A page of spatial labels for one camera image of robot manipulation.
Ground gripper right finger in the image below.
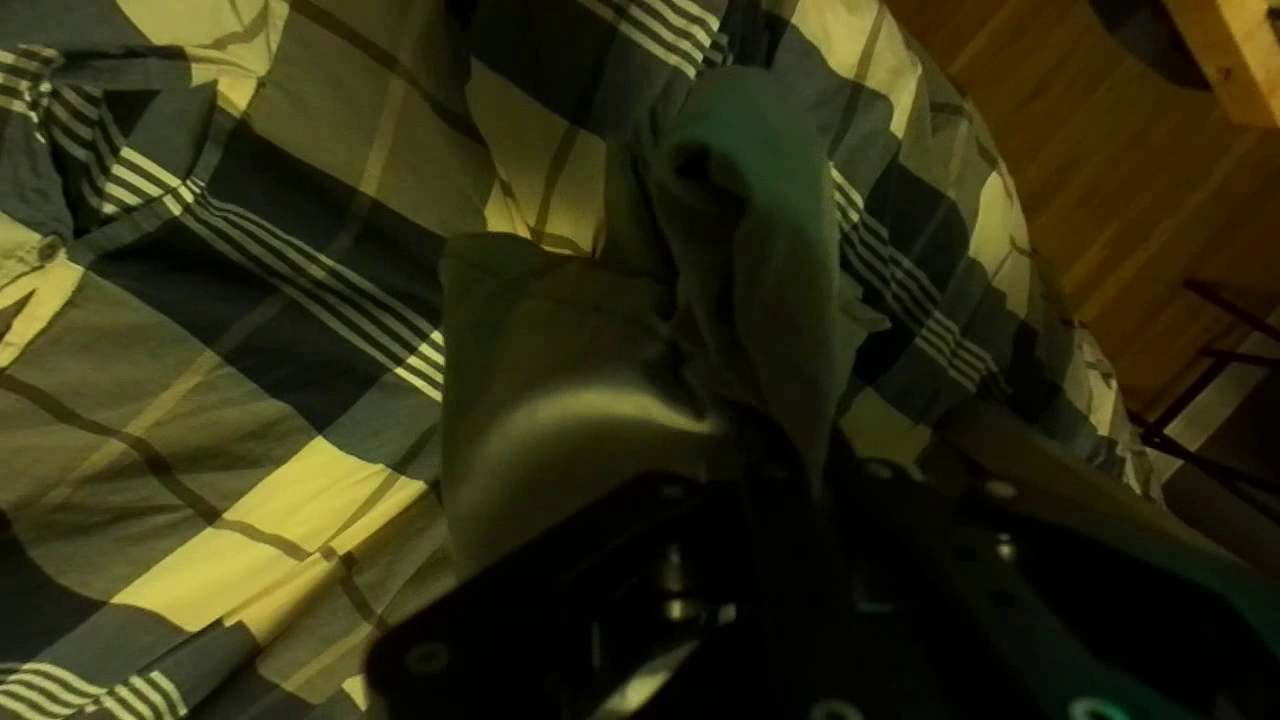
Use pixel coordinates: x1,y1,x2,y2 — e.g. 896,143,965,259
828,444,1280,720

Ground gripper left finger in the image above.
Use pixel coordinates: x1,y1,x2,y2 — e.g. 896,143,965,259
364,432,827,720

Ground grey pillow case cover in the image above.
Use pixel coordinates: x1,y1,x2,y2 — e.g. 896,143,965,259
438,64,893,585

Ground yellow and grey plaid blanket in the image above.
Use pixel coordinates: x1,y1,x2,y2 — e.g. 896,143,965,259
0,0,1166,720

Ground light wooden furniture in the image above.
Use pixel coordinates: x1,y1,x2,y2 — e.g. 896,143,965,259
1160,0,1280,129

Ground black metal frame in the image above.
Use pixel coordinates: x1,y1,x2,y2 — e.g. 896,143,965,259
1128,278,1280,493

